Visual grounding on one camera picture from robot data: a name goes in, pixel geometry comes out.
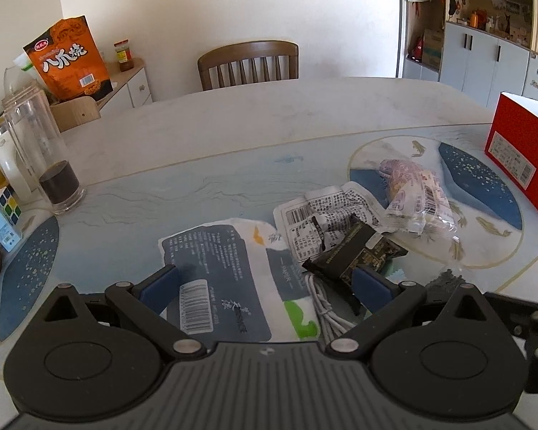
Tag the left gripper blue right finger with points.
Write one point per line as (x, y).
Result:
(371, 289)

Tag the clear purple snack bag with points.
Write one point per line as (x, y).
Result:
(417, 202)

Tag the white printed sachet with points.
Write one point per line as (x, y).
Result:
(320, 219)

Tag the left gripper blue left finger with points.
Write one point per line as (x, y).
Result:
(160, 289)

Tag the white thermos bottle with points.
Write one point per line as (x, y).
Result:
(13, 167)

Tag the red lidded jar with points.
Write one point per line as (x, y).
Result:
(123, 54)

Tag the rubiks cube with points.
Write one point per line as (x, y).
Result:
(9, 205)

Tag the orange snack bag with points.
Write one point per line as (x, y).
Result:
(68, 61)

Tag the black snack packet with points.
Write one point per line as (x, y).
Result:
(361, 246)

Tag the grey wall cabinet unit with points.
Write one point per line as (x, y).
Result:
(482, 48)

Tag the light wooden box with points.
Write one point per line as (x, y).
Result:
(74, 113)

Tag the red cardboard box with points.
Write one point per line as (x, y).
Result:
(512, 142)

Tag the brown wooden chair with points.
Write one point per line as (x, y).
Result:
(249, 62)

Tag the white blue tissue pack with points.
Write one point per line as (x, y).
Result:
(238, 282)

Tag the white side cabinet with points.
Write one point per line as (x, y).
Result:
(130, 89)

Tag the light blue small box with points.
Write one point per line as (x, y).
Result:
(10, 237)

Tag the dark clear plastic bag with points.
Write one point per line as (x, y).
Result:
(442, 287)

